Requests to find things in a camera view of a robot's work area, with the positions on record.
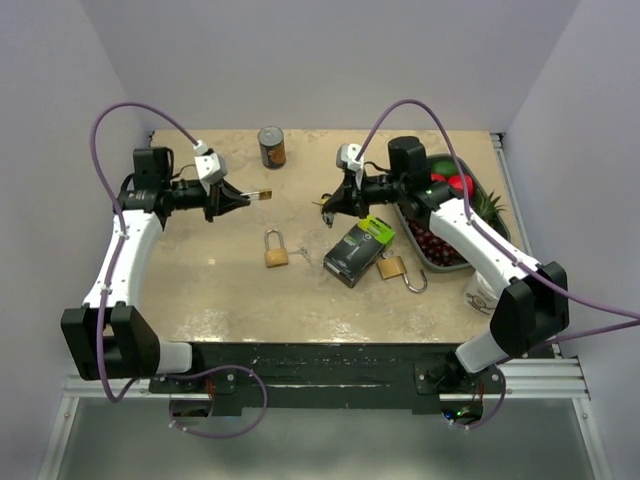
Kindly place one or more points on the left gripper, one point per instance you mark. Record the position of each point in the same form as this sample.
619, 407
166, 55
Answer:
212, 199

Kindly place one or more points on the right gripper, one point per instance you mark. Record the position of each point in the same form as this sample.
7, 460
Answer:
342, 201

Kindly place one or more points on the long shackle brass padlock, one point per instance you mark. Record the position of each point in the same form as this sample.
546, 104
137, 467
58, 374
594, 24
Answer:
278, 256

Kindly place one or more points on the large brass padlock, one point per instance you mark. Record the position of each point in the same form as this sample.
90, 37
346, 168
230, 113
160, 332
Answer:
394, 267

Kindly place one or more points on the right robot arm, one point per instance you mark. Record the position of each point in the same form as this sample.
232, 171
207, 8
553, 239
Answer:
530, 307

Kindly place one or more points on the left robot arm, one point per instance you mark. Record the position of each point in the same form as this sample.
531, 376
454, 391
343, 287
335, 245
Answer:
107, 335

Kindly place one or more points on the black green razor box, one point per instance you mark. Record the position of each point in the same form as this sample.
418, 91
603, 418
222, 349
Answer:
350, 258

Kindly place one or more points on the small loose keys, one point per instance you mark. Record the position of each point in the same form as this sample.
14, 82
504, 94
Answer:
302, 251

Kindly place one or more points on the tin can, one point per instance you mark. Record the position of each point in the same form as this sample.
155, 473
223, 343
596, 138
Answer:
272, 147

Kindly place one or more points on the dark grape bunch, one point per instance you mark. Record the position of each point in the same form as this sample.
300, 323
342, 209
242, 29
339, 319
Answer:
435, 249

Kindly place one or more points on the green lime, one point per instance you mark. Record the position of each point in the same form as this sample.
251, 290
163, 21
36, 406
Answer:
444, 167

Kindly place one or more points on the pineapple crown leaves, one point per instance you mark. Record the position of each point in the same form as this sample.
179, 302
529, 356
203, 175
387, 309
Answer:
488, 207

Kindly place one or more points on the grey fruit tray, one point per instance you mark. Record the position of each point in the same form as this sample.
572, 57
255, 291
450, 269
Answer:
499, 226

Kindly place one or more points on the white paper cup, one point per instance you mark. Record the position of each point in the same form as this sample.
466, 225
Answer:
480, 296

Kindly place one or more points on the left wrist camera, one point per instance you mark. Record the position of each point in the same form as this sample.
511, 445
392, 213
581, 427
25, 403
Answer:
210, 167

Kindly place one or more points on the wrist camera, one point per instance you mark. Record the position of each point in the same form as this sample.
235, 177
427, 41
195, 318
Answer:
210, 167
347, 157

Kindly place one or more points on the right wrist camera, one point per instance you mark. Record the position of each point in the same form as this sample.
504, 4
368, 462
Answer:
347, 157

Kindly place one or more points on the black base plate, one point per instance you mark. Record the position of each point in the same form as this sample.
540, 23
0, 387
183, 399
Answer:
386, 376

